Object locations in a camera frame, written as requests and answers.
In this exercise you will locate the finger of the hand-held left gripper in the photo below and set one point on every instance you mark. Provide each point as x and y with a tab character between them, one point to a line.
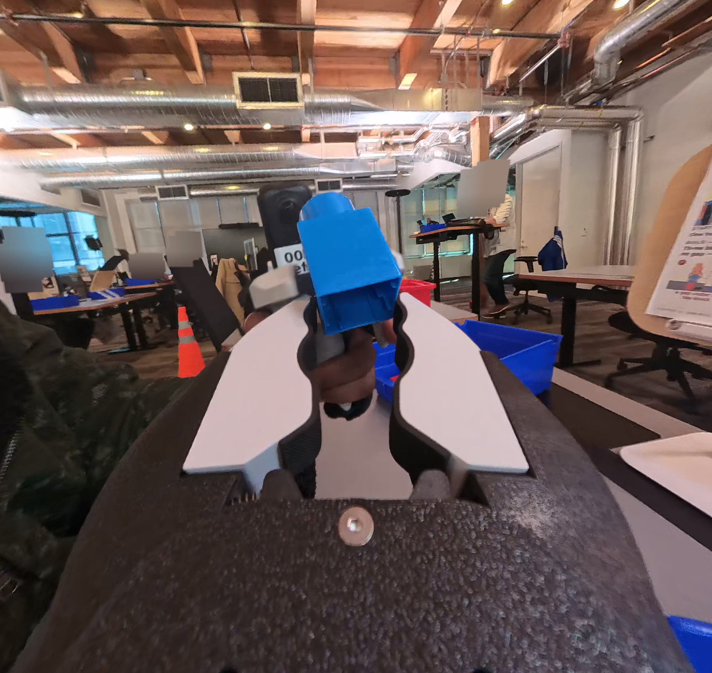
275	289
397	261

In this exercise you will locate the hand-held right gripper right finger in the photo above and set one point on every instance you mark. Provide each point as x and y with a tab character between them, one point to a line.
461	406

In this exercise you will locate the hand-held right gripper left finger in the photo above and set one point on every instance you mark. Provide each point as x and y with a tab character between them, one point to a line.
256	406

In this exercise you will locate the blue mega block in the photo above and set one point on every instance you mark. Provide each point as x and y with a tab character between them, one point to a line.
350	261

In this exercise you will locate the blue plastic bin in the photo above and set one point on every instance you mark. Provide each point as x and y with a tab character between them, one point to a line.
517	350
140	281
695	645
55	301
433	228

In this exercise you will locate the red plastic bin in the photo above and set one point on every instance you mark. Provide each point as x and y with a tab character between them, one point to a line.
420	289

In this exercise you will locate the black floor lamp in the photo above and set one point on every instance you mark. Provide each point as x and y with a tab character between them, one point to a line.
399	222

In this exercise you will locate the beige coat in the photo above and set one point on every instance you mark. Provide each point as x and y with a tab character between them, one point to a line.
228	283

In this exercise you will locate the wooden standing desk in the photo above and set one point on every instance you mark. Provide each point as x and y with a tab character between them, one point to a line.
445	231

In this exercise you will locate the black slanted board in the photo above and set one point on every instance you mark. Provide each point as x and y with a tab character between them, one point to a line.
206	300

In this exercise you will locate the orange traffic cone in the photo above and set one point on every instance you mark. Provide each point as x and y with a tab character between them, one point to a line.
190	350

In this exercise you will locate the white ceiling vent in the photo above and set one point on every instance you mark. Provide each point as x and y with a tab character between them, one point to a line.
267	89

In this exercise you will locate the black office chair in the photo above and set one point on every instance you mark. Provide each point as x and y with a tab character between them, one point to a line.
656	339
528	295

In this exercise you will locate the blue jacket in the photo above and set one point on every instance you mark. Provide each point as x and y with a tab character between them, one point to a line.
553	253

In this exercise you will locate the wood-edged desk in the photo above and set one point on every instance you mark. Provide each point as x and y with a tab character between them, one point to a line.
573	275
94	301

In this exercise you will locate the poster board stand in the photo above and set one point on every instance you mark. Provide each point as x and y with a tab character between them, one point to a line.
656	250

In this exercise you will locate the silver air duct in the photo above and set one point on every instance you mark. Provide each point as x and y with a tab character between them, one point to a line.
139	100
628	33
623	194
167	155

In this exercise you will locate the black ceiling rail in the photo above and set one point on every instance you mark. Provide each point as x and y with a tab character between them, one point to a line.
278	26

